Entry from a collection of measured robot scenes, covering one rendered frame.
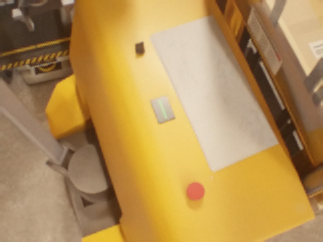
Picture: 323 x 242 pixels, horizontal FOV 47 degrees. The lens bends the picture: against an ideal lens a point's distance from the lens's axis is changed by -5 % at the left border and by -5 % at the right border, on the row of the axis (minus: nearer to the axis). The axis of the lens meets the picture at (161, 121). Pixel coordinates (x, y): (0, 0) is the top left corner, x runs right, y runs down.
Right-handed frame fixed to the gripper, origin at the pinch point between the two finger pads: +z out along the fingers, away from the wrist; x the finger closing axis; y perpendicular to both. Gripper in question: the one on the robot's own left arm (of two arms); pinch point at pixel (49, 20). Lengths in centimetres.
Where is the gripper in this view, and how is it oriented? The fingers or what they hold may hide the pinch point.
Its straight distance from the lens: 134.1
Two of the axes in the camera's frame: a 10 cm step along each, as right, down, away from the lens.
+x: 9.8, -2.1, 0.6
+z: 0.1, 3.3, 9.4
